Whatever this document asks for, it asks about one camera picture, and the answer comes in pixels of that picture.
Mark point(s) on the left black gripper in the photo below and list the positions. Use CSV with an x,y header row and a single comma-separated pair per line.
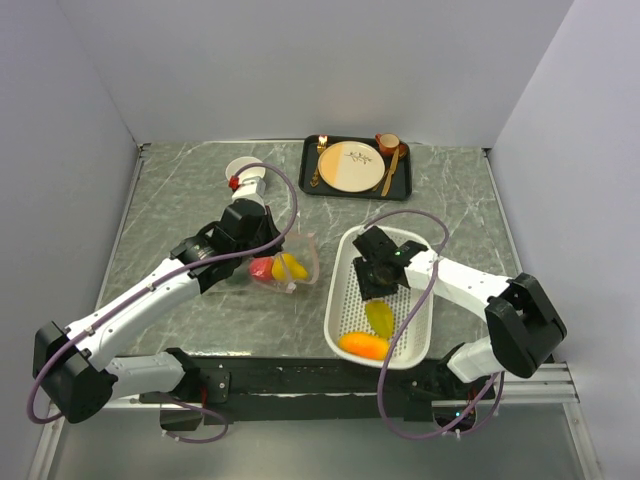
x,y
268,223

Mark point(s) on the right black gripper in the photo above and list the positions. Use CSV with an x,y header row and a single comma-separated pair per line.
x,y
367,290

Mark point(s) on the yellow-green mango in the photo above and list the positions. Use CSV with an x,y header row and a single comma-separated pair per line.
x,y
380,318

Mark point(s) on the red strawberry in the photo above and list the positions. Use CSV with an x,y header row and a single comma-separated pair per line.
x,y
261,269

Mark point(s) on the yellow bell pepper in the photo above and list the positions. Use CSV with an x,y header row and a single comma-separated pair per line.
x,y
287,268

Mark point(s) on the clear zip top bag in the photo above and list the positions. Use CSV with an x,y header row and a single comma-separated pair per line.
x,y
301,245

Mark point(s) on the orange mango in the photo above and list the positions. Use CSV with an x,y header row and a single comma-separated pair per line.
x,y
364,345

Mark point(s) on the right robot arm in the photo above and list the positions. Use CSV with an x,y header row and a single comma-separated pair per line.
x,y
524,328

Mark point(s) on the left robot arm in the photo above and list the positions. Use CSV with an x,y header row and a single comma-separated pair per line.
x,y
78,366

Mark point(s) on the white and brown bowl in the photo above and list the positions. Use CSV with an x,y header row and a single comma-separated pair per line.
x,y
242,170

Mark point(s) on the white plastic basket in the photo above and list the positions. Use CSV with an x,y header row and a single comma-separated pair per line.
x,y
345,313

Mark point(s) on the cream and peach plate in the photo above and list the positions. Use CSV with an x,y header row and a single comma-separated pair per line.
x,y
351,166

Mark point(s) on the gold knife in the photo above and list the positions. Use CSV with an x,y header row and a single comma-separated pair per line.
x,y
390,173

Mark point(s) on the gold fork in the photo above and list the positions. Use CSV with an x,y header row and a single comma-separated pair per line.
x,y
320,148

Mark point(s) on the gold spoon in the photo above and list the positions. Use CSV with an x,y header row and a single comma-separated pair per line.
x,y
404,149

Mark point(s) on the small brown cup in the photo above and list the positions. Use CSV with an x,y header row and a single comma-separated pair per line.
x,y
388,143

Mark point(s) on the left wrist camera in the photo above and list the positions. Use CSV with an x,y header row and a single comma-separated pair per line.
x,y
248,188

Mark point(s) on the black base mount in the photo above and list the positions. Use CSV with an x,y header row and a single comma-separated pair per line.
x,y
251,388

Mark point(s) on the aluminium rail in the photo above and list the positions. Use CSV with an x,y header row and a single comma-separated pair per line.
x,y
545,385

